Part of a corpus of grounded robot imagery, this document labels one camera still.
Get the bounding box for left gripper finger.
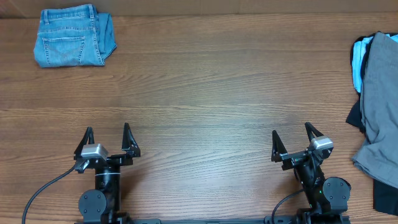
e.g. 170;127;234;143
121;123;141;157
74;126;95;156

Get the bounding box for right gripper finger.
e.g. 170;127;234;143
271;130;288;162
305;122;323;141

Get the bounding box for light blue denim jeans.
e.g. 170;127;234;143
34;4;117;68

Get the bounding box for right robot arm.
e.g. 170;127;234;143
271;122;351;224

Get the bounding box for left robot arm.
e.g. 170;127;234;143
74;123;141;224

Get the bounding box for grey folded garment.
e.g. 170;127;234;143
353;32;397;188

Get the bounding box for black folded garment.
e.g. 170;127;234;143
346;33;397;215

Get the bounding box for light blue folded garment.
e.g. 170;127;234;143
351;32;397;103

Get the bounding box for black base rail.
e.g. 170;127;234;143
74;215;351;224

